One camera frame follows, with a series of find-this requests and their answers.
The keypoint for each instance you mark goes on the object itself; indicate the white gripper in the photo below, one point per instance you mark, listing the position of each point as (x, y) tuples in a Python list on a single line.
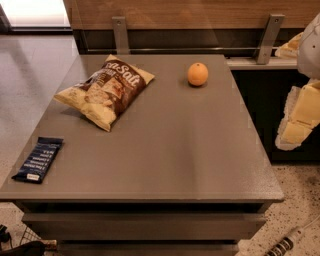
[(310, 50)]

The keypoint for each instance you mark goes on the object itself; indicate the orange fruit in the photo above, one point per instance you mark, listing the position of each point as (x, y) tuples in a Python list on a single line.
[(197, 74)]

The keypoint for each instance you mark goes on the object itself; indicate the blue rxbar blueberry bar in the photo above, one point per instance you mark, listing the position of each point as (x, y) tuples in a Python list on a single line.
[(38, 162)]

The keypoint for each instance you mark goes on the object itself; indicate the grey drawer cabinet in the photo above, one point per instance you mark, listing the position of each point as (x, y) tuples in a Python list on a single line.
[(181, 173)]

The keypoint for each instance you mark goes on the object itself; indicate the white power strip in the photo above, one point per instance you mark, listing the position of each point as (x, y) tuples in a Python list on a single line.
[(287, 242)]

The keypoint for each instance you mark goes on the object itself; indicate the sea salt chips bag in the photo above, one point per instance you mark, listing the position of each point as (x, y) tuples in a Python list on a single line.
[(107, 93)]

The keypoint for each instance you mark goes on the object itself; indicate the right metal bracket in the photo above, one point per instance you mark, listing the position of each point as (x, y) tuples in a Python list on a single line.
[(270, 33)]

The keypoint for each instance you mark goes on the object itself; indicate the metal bracket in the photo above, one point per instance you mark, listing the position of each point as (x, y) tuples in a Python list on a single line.
[(120, 35), (270, 33)]

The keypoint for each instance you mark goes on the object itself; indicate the left metal bracket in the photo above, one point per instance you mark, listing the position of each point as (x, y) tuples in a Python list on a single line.
[(120, 35)]

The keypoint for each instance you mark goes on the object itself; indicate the black wire basket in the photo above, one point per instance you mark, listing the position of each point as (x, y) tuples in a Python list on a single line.
[(30, 244)]

